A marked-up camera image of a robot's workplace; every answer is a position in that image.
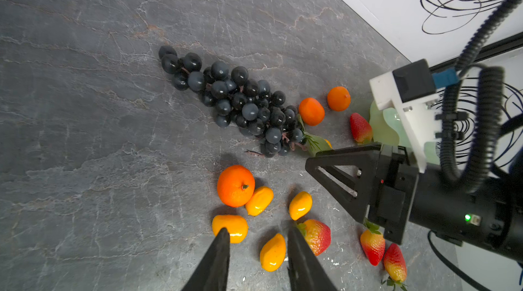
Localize fake kumquat lower middle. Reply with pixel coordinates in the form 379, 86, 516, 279
260, 233, 287, 272

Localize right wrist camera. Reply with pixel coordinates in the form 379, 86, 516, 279
369, 59, 460, 173

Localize fake kumquat beside orange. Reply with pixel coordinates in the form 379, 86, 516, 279
245, 186, 274, 217

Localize fake kumquat upper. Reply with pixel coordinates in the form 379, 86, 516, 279
324, 139, 332, 149

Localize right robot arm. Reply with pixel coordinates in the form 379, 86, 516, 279
305, 143, 522, 262

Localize fake strawberry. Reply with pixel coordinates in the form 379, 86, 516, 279
360, 218, 385, 266
297, 219, 332, 256
349, 113, 373, 144
381, 243, 407, 291

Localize fake strawberry beside bowl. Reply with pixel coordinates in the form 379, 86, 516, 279
349, 113, 373, 144

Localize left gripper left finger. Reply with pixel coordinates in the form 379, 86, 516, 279
182, 228, 230, 291

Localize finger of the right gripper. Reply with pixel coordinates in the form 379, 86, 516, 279
305, 143, 381, 223

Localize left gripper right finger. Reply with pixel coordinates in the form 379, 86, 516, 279
287, 227, 337, 291

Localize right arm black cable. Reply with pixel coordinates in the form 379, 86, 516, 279
426, 0, 523, 291

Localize fake orange near kumquats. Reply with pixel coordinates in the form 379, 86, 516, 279
217, 165, 256, 208

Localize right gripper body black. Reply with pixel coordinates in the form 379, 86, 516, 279
366, 145, 422, 245

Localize light green wavy fruit bowl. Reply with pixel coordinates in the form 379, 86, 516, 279
369, 102, 441, 165

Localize fake orange upper right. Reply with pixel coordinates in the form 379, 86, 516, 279
327, 86, 351, 112

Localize dark fake grape bunch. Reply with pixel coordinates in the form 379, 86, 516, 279
158, 45, 331, 158

